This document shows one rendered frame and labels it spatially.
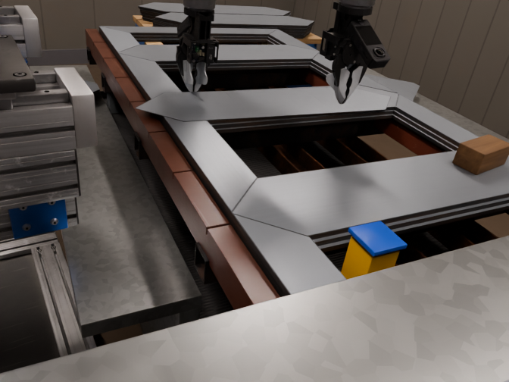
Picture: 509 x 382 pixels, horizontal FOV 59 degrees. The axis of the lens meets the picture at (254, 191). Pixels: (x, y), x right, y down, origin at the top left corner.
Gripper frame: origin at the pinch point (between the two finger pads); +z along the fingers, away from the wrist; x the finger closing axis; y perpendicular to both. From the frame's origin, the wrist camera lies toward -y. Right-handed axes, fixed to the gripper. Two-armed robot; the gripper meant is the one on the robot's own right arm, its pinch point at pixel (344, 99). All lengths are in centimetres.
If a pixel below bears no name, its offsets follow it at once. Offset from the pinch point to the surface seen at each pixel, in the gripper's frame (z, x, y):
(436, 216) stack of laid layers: 8.0, 4.5, -34.6
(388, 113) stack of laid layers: 10.7, -24.7, 8.1
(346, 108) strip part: 8.3, -11.0, 10.5
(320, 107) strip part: 7.9, -4.3, 13.1
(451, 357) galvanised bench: -17, 48, -66
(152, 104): 5.4, 37.6, 23.5
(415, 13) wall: 33, -220, 181
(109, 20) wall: 63, -23, 327
